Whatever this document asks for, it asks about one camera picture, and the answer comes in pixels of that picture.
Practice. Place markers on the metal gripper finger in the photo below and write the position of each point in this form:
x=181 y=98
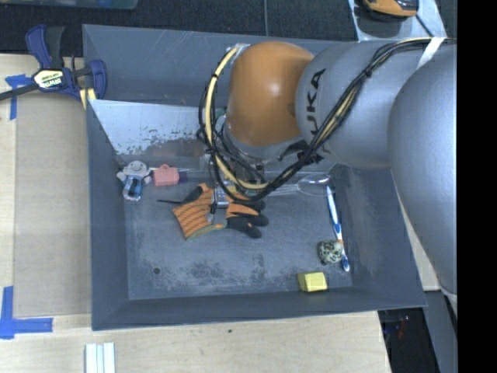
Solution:
x=216 y=212
x=223 y=205

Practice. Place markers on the orange and black striped glove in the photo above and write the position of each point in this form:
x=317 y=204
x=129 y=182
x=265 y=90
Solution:
x=196 y=218

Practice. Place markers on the thin black stick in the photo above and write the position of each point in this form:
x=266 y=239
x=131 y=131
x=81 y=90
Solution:
x=171 y=201

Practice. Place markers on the small purple block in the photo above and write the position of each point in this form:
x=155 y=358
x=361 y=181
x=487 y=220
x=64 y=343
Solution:
x=183 y=176

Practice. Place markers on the grey metal bin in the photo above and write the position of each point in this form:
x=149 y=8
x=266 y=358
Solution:
x=240 y=262

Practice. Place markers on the pink toy suitcase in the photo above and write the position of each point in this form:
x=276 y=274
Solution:
x=165 y=176

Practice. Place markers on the white and blue toy figure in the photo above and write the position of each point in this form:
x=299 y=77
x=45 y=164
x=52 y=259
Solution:
x=134 y=179

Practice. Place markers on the blue and white toothbrush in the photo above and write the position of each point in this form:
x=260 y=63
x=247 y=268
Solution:
x=334 y=220

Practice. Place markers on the spotted cream ball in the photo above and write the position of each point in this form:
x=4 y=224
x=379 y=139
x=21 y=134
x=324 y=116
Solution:
x=330 y=252

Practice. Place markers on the yellow block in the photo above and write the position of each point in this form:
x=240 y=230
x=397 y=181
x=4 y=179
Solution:
x=312 y=281

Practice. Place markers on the pale wood board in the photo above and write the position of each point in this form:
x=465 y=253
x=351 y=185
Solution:
x=50 y=208

